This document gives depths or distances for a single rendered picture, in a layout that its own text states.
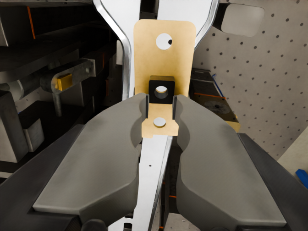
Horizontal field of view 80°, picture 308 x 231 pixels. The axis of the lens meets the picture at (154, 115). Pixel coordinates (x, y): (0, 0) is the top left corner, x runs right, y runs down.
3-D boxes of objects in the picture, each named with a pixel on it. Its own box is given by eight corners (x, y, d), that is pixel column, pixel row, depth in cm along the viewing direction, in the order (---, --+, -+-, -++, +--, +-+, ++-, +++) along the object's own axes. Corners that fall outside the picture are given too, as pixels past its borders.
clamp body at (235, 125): (212, 86, 71) (244, 147, 42) (182, 82, 71) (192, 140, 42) (217, 70, 68) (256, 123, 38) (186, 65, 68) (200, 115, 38)
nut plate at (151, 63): (181, 134, 15) (183, 143, 14) (136, 131, 16) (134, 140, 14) (197, 21, 11) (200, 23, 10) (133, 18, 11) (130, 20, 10)
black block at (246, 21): (228, 24, 60) (270, 41, 35) (197, 19, 60) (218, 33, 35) (233, 5, 57) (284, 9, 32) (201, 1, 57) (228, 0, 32)
